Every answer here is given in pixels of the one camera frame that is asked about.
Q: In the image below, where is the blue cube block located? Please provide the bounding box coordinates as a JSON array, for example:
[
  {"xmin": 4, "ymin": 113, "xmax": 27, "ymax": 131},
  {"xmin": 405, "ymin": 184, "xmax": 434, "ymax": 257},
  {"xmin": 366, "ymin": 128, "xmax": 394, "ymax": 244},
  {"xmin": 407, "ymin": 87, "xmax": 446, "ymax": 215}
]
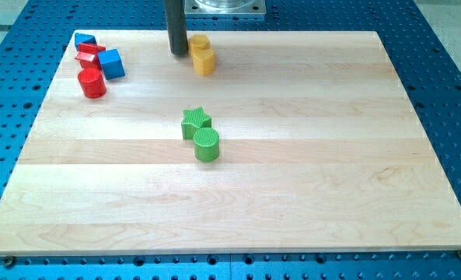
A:
[{"xmin": 97, "ymin": 49, "xmax": 125, "ymax": 80}]

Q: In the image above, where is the red flat block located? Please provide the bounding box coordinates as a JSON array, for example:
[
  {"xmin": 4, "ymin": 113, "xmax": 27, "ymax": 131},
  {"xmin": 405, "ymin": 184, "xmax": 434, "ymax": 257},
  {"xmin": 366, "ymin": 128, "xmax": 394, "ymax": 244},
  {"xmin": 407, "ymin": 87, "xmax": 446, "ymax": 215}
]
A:
[{"xmin": 78, "ymin": 43, "xmax": 106, "ymax": 55}]

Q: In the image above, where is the blue triangular block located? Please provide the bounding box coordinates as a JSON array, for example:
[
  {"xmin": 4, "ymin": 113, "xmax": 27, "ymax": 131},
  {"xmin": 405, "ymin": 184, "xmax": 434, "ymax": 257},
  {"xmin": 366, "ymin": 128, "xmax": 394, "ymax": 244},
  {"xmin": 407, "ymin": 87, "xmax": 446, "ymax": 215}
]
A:
[{"xmin": 74, "ymin": 33, "xmax": 96, "ymax": 50}]

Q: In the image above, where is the green star block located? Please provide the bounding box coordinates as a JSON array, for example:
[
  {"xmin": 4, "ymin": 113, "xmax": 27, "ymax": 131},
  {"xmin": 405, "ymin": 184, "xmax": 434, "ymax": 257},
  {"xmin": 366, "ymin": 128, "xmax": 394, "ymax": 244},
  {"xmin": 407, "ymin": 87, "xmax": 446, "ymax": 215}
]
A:
[{"xmin": 181, "ymin": 107, "xmax": 211, "ymax": 139}]

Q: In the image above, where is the light wooden board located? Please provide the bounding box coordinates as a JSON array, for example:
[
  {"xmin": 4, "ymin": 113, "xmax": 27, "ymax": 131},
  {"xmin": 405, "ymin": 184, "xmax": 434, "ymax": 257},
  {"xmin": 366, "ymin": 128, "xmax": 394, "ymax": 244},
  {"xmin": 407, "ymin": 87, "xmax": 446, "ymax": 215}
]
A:
[{"xmin": 0, "ymin": 30, "xmax": 461, "ymax": 256}]

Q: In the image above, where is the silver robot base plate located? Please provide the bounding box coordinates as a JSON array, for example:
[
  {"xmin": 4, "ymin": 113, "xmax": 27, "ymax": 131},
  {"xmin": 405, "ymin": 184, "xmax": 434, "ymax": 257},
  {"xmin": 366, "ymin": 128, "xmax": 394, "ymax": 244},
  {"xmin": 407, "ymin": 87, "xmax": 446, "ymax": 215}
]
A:
[{"xmin": 184, "ymin": 0, "xmax": 267, "ymax": 19}]

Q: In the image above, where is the green cylinder block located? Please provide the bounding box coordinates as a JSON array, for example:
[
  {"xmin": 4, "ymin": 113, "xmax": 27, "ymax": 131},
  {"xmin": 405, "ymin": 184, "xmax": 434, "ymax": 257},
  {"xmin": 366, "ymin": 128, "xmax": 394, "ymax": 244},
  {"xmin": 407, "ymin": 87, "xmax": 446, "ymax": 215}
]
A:
[{"xmin": 193, "ymin": 128, "xmax": 219, "ymax": 162}]

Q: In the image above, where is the red wedge block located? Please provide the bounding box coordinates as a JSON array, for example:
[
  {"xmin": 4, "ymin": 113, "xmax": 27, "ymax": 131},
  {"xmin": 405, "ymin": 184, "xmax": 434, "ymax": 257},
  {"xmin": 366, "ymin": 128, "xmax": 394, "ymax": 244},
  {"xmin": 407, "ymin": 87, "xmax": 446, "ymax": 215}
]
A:
[{"xmin": 75, "ymin": 51, "xmax": 101, "ymax": 70}]

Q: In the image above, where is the yellow hexagon block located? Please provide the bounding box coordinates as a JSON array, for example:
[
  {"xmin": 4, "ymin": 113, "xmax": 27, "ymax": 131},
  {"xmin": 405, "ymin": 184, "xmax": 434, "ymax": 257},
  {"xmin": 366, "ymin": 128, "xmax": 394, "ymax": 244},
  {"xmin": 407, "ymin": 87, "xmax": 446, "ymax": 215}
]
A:
[{"xmin": 188, "ymin": 34, "xmax": 211, "ymax": 56}]

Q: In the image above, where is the yellow heart block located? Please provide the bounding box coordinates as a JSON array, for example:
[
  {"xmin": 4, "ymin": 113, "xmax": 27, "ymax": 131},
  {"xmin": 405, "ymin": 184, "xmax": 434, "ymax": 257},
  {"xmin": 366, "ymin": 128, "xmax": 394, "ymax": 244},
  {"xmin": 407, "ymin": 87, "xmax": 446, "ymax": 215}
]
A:
[{"xmin": 192, "ymin": 49, "xmax": 216, "ymax": 76}]

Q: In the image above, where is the blue perforated metal table plate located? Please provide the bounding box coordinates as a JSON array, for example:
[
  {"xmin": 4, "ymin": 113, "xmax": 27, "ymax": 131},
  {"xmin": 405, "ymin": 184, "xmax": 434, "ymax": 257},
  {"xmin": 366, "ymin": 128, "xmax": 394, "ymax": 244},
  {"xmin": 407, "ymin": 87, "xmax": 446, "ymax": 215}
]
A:
[{"xmin": 0, "ymin": 1, "xmax": 461, "ymax": 279}]

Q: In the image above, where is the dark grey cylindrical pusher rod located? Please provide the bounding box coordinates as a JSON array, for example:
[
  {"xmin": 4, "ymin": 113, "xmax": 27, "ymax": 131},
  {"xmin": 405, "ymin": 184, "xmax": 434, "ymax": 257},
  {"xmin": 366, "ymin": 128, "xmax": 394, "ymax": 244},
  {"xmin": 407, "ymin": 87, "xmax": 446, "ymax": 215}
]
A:
[{"xmin": 163, "ymin": 0, "xmax": 188, "ymax": 56}]

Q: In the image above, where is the red cylinder block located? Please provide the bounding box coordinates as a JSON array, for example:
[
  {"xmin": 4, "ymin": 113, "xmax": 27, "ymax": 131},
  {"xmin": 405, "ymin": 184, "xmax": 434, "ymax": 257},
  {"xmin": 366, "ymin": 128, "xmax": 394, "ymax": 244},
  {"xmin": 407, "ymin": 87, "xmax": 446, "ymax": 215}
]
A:
[{"xmin": 78, "ymin": 68, "xmax": 107, "ymax": 99}]

